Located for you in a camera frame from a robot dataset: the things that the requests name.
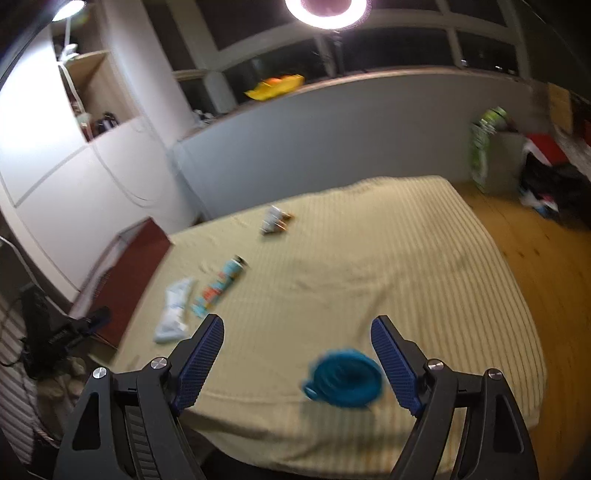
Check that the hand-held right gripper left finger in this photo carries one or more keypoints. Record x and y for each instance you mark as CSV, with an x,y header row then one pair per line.
x,y
201,360

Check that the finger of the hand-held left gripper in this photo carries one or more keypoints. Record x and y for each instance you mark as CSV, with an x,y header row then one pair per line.
x,y
98,318

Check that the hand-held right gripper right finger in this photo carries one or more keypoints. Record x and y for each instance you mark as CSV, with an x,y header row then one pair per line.
x,y
397,364

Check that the teal collapsible cup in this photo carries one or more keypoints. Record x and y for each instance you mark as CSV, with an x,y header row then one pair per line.
x,y
344,378

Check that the red-brown cardboard box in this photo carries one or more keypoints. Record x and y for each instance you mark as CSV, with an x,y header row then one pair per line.
x,y
134,272

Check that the white tube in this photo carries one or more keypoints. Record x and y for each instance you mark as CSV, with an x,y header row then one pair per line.
x,y
173,314

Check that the striped cloth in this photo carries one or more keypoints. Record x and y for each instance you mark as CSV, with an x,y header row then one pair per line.
x,y
16,378

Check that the beige cloth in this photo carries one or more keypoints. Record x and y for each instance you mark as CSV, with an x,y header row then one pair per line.
x,y
62,387

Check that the colourful patterned tube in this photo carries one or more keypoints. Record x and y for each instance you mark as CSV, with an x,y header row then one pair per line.
x,y
219,286

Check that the striped beige bed blanket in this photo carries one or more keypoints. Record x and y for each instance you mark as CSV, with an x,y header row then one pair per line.
x,y
369,258

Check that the small white packet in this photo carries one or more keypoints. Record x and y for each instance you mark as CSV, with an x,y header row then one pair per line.
x,y
274,220

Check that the black item on shelf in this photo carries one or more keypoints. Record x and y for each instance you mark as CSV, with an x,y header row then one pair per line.
x,y
106,122

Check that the white power strip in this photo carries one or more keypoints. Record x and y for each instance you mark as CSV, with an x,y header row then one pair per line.
x,y
203,115

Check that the grey box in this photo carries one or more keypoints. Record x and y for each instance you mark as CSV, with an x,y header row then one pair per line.
x,y
505,161

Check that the green shopping bag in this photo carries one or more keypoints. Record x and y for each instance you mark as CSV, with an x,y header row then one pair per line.
x,y
480,147

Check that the pile of dark clothes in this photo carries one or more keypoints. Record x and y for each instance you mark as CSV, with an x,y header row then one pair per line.
x,y
554,184

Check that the red cloth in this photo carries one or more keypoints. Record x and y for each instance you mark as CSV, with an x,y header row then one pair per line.
x,y
547,147

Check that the yellow fruit bowl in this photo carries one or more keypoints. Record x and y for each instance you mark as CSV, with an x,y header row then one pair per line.
x,y
277,91

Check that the orange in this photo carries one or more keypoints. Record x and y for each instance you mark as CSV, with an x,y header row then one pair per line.
x,y
273,81

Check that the brown cardboard box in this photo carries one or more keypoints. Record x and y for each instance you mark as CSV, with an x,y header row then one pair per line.
x,y
559,106

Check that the white clip lamp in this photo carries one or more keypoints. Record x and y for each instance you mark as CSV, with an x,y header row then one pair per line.
x,y
68,9

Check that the window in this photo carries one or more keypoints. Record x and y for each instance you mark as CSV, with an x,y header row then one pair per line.
x,y
415,46

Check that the black light tripod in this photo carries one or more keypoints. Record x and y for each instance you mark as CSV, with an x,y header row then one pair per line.
x,y
334,50

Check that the wooden wall shelf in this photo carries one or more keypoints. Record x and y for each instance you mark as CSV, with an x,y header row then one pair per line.
x,y
99,78

